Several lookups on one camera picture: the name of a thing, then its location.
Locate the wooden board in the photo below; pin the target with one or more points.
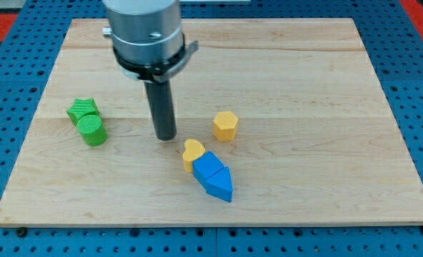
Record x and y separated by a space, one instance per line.
316 144

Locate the blue triangle block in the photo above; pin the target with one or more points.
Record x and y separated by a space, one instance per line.
220 185

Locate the green cylinder block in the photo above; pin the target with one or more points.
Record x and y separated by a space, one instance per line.
92 130

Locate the blue cube block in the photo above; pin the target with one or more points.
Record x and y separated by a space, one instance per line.
206 166

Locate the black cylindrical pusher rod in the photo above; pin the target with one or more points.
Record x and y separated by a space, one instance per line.
161 109

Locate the green star block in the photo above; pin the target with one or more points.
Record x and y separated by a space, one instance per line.
81 108

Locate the yellow heart block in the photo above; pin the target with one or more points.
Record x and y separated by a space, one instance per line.
193 150

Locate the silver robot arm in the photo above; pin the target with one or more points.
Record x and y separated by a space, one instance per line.
149 45

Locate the yellow hexagon block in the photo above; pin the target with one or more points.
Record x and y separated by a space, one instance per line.
225 126

